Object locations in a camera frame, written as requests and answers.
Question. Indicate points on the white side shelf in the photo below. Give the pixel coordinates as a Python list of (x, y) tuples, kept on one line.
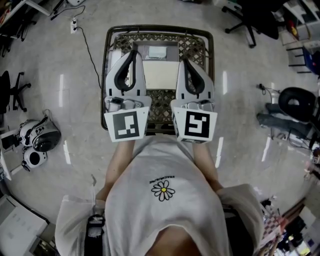
[(6, 160)]

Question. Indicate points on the person's right forearm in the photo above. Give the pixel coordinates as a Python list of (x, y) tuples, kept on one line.
[(205, 165)]

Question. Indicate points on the pale flat packet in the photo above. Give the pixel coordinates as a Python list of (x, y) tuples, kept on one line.
[(157, 52)]

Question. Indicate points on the white cabinet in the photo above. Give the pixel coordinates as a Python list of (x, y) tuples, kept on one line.
[(17, 225)]

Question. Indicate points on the small white round headset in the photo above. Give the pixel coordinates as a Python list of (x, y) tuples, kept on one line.
[(35, 158)]

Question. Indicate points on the white table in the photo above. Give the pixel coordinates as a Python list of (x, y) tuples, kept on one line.
[(22, 7)]

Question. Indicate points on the blue crate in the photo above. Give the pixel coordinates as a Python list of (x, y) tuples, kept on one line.
[(312, 60)]

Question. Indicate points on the person's left forearm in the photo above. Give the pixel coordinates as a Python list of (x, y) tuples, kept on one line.
[(120, 165)]

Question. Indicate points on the person's white flower shirt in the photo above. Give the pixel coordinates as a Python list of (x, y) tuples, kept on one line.
[(162, 205)]

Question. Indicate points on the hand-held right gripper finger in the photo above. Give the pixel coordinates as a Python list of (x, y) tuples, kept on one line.
[(207, 85), (180, 82)]

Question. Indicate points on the brown lattice cart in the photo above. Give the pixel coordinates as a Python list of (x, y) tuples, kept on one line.
[(160, 102)]

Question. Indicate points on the large white round headset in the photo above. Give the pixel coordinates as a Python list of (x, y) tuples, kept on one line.
[(45, 137)]

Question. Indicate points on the grey box white flap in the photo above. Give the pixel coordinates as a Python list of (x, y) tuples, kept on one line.
[(161, 75)]

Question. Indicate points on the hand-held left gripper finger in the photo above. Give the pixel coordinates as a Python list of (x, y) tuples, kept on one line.
[(140, 80), (111, 82)]

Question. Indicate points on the white power strip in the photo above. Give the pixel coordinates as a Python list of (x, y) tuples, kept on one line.
[(74, 25)]

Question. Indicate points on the cluttered storage shelf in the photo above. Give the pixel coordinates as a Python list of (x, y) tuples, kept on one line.
[(303, 17)]

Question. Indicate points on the black office chair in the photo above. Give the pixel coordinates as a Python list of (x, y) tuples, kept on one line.
[(257, 20), (12, 92)]

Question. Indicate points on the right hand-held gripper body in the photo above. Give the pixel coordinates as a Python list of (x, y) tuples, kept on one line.
[(196, 125)]

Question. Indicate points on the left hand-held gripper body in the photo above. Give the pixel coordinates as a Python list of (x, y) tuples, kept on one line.
[(125, 125)]

